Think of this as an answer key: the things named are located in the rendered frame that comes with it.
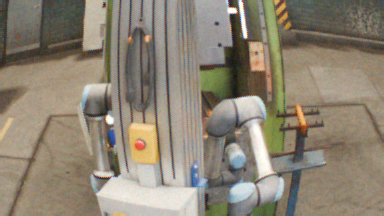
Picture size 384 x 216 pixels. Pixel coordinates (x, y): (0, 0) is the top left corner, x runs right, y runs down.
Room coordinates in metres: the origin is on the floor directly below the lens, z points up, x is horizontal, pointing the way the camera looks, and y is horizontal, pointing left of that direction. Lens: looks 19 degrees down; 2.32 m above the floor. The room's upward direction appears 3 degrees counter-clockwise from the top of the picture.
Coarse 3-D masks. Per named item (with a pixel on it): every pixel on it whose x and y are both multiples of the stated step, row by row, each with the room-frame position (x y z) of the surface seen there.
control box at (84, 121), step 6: (78, 108) 3.42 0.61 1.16; (78, 114) 3.43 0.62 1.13; (84, 114) 3.37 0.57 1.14; (108, 114) 3.44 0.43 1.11; (84, 120) 3.36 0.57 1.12; (84, 126) 3.36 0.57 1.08; (108, 126) 3.41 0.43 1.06; (84, 132) 3.37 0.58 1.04; (108, 138) 3.37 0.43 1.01; (90, 144) 3.31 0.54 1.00; (108, 144) 3.35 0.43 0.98; (90, 150) 3.33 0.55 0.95; (108, 150) 3.35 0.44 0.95
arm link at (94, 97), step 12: (96, 84) 2.85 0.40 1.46; (108, 84) 2.83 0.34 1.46; (84, 96) 2.80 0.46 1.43; (96, 96) 2.79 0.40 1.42; (84, 108) 2.81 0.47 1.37; (96, 108) 2.78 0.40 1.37; (96, 120) 2.79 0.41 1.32; (96, 132) 2.79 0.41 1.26; (96, 144) 2.78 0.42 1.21; (96, 156) 2.78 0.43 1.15; (108, 156) 2.80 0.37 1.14; (96, 168) 2.78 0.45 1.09; (108, 168) 2.79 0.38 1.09; (96, 180) 2.76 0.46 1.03; (108, 180) 2.75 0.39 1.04; (96, 192) 2.75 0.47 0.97
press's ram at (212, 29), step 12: (204, 0) 3.67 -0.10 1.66; (216, 0) 3.68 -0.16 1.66; (204, 12) 3.67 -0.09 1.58; (216, 12) 3.68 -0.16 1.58; (228, 12) 3.69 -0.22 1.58; (204, 24) 3.67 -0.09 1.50; (216, 24) 3.68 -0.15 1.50; (228, 24) 3.69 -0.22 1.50; (204, 36) 3.67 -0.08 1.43; (216, 36) 3.68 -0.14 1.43; (228, 36) 3.69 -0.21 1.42
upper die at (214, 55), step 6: (198, 48) 3.66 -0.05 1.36; (204, 48) 3.67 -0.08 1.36; (210, 48) 3.67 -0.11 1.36; (216, 48) 3.68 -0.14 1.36; (222, 48) 3.68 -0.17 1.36; (198, 54) 3.66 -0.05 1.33; (204, 54) 3.67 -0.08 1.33; (210, 54) 3.67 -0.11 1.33; (216, 54) 3.68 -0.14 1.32; (222, 54) 3.68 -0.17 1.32; (204, 60) 3.67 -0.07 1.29; (210, 60) 3.67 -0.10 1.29; (216, 60) 3.68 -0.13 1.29; (222, 60) 3.68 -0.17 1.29
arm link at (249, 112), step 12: (240, 108) 2.91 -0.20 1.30; (252, 108) 2.92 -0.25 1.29; (264, 108) 2.94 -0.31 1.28; (240, 120) 2.90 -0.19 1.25; (252, 120) 2.88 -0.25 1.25; (264, 120) 2.95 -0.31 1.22; (252, 132) 2.86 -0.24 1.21; (252, 144) 2.82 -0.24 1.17; (264, 144) 2.82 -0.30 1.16; (252, 156) 2.79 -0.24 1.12; (264, 156) 2.77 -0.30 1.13; (264, 168) 2.72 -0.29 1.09; (264, 180) 2.66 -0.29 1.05; (276, 180) 2.67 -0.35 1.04; (264, 192) 2.61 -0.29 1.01; (276, 192) 2.62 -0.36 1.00; (264, 204) 2.62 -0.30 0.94
